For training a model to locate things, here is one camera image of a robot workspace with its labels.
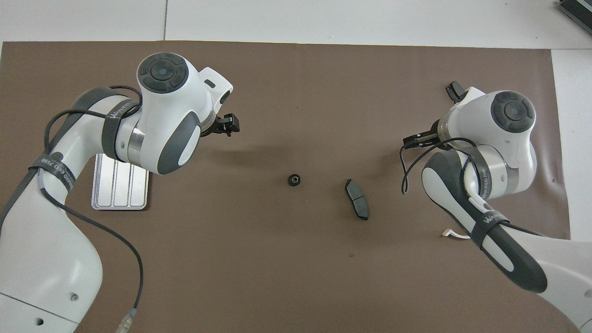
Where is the black stand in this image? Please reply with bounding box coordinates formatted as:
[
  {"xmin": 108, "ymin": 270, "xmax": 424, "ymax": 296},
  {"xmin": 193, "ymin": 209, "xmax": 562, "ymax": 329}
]
[{"xmin": 557, "ymin": 0, "xmax": 592, "ymax": 36}]

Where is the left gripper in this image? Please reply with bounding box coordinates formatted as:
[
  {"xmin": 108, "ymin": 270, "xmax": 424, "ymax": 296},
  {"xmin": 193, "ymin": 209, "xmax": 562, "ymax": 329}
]
[{"xmin": 202, "ymin": 113, "xmax": 241, "ymax": 138}]

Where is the dark grey brake pad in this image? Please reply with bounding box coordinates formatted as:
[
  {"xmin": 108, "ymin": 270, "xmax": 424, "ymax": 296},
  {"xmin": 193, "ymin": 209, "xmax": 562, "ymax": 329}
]
[{"xmin": 344, "ymin": 178, "xmax": 370, "ymax": 222}]

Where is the black cable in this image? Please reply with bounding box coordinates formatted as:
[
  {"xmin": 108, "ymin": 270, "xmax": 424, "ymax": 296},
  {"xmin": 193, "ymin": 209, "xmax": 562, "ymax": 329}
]
[
  {"xmin": 400, "ymin": 136, "xmax": 480, "ymax": 195},
  {"xmin": 43, "ymin": 85, "xmax": 144, "ymax": 333}
]

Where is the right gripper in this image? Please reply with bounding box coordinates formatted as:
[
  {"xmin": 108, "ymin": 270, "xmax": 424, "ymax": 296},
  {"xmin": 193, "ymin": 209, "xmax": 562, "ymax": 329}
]
[{"xmin": 402, "ymin": 120, "xmax": 448, "ymax": 150}]

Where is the silver metal tray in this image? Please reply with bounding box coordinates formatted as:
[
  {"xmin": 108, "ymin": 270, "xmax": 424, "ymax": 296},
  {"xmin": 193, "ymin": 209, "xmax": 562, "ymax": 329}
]
[{"xmin": 91, "ymin": 154, "xmax": 150, "ymax": 211}]

